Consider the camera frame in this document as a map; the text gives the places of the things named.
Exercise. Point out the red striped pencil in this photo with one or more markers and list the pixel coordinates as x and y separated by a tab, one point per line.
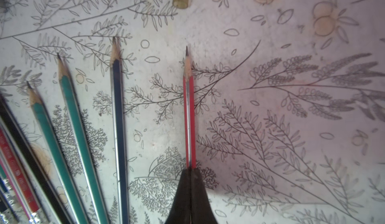
20	183
189	112
12	200

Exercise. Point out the short dark blue pencil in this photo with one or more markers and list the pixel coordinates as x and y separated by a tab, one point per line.
119	131

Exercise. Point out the black striped pencil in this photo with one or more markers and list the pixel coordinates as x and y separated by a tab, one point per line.
22	146

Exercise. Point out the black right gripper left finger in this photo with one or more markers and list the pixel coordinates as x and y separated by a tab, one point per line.
180	212

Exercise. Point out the teal green pencil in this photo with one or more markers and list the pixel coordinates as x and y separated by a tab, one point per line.
59	161
80	136

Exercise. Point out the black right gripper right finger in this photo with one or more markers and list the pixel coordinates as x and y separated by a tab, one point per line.
201	212

